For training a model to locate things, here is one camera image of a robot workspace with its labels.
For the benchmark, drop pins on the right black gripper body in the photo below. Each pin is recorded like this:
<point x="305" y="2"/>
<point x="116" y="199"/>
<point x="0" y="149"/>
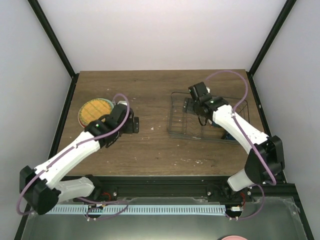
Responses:
<point x="187" y="104"/>

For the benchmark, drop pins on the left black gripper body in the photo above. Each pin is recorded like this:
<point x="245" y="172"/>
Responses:
<point x="131" y="128"/>

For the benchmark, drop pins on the grey wire dish rack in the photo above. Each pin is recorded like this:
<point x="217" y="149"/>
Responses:
<point x="187" y="126"/>

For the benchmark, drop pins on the woven bamboo plate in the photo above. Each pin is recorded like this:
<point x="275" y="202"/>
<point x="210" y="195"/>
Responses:
<point x="93" y="110"/>

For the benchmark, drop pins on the dark blue mug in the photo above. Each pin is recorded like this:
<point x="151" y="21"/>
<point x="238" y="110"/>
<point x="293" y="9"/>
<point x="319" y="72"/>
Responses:
<point x="227" y="136"/>

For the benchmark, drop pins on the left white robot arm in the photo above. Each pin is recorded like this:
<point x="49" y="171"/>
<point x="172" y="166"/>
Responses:
<point x="43" y="186"/>

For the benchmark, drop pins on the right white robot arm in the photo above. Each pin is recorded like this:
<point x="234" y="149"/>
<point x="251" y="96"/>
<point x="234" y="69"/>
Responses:
<point x="265" y="154"/>

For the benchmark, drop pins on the light blue floral plate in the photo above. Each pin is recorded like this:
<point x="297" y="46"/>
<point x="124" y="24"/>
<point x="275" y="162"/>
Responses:
<point x="106" y="102"/>

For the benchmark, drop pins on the red rimmed plate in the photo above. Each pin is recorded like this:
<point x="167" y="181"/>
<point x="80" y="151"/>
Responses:
<point x="81" y="123"/>

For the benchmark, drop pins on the light blue slotted strip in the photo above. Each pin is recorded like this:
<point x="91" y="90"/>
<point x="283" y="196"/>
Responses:
<point x="76" y="209"/>

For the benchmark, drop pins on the pink round object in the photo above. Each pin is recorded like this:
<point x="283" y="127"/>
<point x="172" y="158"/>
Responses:
<point x="233" y="237"/>

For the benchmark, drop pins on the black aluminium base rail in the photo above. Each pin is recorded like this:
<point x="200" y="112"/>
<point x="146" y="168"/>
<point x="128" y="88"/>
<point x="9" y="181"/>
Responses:
<point x="213" y="188"/>

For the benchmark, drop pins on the right black frame post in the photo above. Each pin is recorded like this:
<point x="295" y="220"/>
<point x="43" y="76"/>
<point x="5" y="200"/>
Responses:
<point x="280" y="20"/>

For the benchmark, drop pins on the black frame post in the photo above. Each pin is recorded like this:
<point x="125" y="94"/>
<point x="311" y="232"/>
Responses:
<point x="44" y="22"/>
<point x="280" y="20"/>

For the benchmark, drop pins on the left black frame post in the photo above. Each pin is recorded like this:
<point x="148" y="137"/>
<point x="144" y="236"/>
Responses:
<point x="44" y="22"/>

